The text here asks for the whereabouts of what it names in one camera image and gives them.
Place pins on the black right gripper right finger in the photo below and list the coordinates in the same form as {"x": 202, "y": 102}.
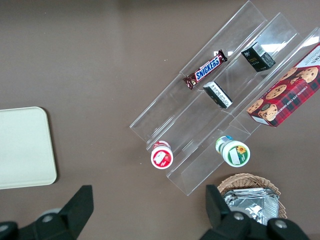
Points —
{"x": 225, "y": 225}

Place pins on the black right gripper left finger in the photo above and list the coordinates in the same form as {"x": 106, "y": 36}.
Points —
{"x": 67, "y": 220}

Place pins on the tan wicker basket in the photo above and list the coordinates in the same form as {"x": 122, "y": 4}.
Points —
{"x": 240, "y": 179}

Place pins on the cream rectangular tray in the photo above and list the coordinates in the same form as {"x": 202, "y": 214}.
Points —
{"x": 23, "y": 147}

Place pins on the silver foil wrapped packet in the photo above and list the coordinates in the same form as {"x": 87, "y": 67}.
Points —
{"x": 252, "y": 202}

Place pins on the green lid sunflower cup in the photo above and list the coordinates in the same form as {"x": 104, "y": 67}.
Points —
{"x": 235, "y": 153}

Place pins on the red lid yogurt cup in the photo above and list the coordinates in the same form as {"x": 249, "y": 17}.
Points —
{"x": 162, "y": 157}

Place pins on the clear acrylic stepped display shelf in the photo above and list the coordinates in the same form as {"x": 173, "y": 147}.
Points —
{"x": 175, "y": 105}

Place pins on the black box with white label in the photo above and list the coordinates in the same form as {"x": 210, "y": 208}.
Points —
{"x": 218, "y": 95}

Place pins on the red tartan cookie box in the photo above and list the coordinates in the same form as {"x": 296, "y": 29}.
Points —
{"x": 287, "y": 97}

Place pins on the Snickers chocolate bar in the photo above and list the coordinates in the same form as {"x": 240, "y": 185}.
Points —
{"x": 207, "y": 69}

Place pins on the black box with white top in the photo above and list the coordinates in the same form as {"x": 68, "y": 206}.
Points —
{"x": 260, "y": 60}

